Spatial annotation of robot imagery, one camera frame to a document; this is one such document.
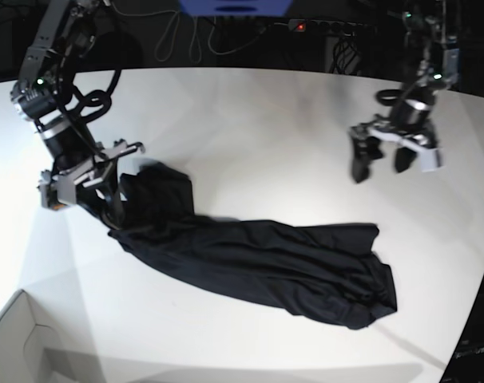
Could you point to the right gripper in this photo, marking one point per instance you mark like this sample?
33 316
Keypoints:
97 172

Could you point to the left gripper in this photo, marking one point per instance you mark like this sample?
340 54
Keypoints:
419 139

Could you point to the black t-shirt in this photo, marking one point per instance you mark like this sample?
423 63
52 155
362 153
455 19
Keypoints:
326 273

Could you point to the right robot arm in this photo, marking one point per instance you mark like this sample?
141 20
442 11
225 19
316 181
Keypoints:
46 96

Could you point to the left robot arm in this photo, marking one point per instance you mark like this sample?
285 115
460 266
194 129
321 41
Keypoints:
432 32

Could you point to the black power strip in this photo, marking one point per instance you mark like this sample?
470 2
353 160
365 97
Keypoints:
329 28

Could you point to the white cardboard box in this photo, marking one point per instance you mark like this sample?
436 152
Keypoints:
22 354

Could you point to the blue plastic bin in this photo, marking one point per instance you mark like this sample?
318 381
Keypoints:
237 8

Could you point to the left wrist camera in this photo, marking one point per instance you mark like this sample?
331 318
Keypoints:
430 159

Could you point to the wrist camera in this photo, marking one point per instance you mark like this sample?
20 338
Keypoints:
56 192
430 159

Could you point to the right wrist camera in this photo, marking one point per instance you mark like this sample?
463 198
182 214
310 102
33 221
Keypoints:
56 192

